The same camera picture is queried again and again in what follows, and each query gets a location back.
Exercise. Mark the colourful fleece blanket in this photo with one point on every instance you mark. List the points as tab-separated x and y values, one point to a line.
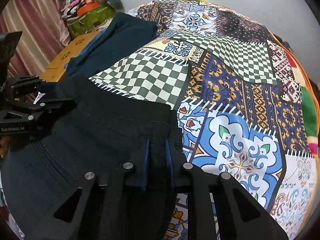
308	110

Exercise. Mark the flat orange box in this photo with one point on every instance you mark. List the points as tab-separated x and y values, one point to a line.
86	9

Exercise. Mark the striped orange cloth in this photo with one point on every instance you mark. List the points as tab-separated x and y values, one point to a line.
102	25

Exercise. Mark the wooden lap desk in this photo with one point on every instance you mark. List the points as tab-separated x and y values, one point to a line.
60	65

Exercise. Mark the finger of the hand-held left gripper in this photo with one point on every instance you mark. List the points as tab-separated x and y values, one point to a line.
52	107
26	85

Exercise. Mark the dark teal pants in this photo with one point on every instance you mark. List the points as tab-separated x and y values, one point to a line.
120	37

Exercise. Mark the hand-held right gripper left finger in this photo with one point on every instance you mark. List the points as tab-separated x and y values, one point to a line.
145	165

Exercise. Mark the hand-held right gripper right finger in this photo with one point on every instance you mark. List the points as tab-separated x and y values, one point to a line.
169	165

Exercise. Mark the striped pink curtain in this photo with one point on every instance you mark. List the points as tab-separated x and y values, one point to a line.
32	17

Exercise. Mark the green fabric bag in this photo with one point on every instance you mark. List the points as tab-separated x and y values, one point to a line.
95	15

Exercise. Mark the pile of clothes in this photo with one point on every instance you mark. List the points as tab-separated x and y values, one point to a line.
71	7

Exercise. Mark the black pants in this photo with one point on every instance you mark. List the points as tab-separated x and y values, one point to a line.
100	130

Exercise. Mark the patchwork printed blanket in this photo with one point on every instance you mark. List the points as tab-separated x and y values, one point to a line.
225	92

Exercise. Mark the blue jeans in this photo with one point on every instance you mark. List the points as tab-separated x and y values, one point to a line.
91	45

